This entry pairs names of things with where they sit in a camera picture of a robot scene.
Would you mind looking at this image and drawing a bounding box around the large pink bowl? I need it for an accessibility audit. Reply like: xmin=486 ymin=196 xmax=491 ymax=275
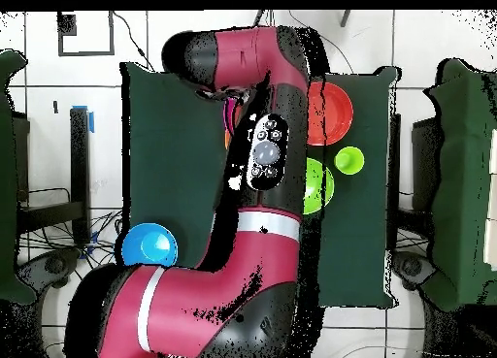
xmin=221 ymin=95 xmax=237 ymax=136

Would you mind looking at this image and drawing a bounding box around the light green cup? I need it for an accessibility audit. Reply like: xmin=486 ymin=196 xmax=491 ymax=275
xmin=333 ymin=146 xmax=365 ymax=176

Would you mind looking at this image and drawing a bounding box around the light blue bowl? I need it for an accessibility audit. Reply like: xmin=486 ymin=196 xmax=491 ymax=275
xmin=120 ymin=222 xmax=179 ymax=268

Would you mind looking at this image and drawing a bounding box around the white box stack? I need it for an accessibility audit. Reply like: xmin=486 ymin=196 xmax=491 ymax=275
xmin=482 ymin=128 xmax=497 ymax=273

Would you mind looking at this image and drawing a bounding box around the green bowl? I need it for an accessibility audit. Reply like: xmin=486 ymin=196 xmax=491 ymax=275
xmin=303 ymin=156 xmax=335 ymax=215

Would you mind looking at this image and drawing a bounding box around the dark green table cloth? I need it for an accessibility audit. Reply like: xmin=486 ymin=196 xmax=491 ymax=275
xmin=119 ymin=61 xmax=401 ymax=310

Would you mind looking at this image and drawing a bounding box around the black metal stand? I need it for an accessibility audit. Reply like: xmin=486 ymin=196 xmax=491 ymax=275
xmin=15 ymin=107 xmax=92 ymax=245

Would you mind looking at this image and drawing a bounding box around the blue tape strip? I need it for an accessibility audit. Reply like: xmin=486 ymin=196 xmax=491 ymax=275
xmin=71 ymin=104 xmax=95 ymax=134

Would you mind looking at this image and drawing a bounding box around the green clothed side table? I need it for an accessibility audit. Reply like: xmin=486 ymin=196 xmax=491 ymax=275
xmin=0 ymin=49 xmax=38 ymax=306
xmin=422 ymin=57 xmax=497 ymax=313

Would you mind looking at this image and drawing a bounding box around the tangle of floor cables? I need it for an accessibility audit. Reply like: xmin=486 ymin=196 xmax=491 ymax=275
xmin=17 ymin=210 xmax=125 ymax=358

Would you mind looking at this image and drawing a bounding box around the black floor cable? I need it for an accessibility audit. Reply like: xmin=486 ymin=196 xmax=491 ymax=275
xmin=112 ymin=10 xmax=156 ymax=73
xmin=286 ymin=10 xmax=355 ymax=75

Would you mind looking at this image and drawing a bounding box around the black pedestal foot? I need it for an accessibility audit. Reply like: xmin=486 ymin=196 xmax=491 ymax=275
xmin=391 ymin=250 xmax=436 ymax=291
xmin=17 ymin=247 xmax=83 ymax=293

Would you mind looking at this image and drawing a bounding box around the black square floor frame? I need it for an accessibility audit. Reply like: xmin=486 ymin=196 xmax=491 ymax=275
xmin=56 ymin=10 xmax=116 ymax=57

